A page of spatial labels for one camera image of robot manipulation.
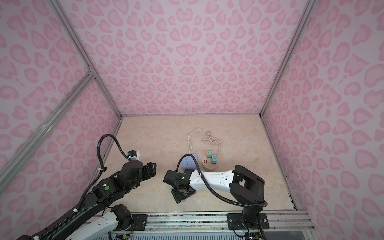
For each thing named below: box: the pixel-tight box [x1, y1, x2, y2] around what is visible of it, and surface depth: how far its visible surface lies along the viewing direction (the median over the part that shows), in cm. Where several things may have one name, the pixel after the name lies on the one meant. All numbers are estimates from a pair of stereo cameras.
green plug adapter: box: [206, 151, 214, 159], surface depth 92 cm
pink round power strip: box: [202, 155, 218, 171], surface depth 93 cm
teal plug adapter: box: [212, 154, 217, 165], surface depth 90 cm
